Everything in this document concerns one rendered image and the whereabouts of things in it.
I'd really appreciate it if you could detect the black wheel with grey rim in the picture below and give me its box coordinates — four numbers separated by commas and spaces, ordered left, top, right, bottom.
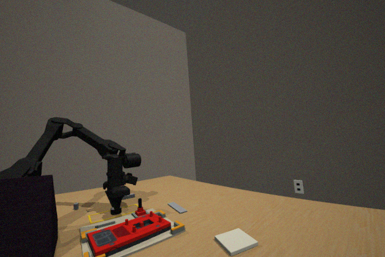
110, 207, 121, 215

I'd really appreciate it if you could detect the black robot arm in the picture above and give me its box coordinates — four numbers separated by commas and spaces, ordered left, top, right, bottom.
0, 117, 141, 185

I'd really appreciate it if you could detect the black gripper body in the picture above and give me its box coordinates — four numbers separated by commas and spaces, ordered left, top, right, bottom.
103, 169, 130, 198

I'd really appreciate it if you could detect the white flat square tile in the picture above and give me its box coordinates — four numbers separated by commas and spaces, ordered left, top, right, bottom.
215, 228, 258, 256

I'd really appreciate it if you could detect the cream flat slab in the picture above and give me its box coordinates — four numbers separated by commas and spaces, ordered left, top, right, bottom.
80, 208, 186, 257

